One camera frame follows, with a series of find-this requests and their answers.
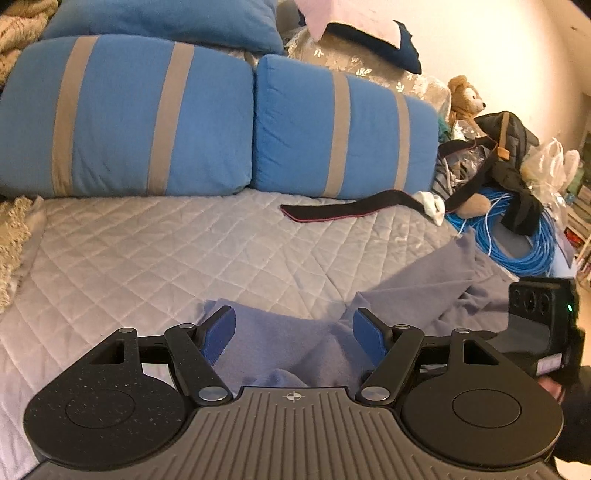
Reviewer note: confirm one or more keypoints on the cluttered shelf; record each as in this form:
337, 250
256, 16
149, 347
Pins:
579, 207

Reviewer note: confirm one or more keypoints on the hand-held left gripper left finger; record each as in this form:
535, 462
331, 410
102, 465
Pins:
219, 334

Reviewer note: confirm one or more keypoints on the person's right forearm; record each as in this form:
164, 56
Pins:
577, 420

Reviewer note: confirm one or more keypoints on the brown teddy bear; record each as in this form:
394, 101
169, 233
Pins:
466, 101

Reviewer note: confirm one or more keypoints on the person's right hand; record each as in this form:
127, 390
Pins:
551, 386

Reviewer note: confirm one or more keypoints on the beige knitted blanket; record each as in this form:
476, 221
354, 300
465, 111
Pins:
23, 37

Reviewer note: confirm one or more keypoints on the grey striped cloth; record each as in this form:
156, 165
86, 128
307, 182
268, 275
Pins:
443, 180

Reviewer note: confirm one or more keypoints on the navy cushion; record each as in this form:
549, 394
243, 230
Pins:
406, 50

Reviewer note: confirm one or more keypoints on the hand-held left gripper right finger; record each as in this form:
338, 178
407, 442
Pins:
369, 337

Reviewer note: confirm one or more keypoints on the plain blue pillow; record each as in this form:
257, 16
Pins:
175, 18

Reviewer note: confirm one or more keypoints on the white sock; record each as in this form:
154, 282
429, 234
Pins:
431, 205

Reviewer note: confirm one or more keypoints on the clear plastic bag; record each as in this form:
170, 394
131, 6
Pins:
549, 170

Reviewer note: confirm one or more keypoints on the black bag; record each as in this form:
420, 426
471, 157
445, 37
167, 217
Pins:
508, 152

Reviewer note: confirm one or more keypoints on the blue pillow with grey stripes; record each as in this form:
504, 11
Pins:
295, 129
120, 120

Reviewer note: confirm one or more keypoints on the grey quilted lace-trimmed bedspread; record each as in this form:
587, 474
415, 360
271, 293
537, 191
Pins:
161, 258

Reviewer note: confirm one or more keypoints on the blue-grey fleece pants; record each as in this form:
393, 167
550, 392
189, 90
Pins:
314, 350

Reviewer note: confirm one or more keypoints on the teal cloth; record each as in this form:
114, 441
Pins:
442, 128

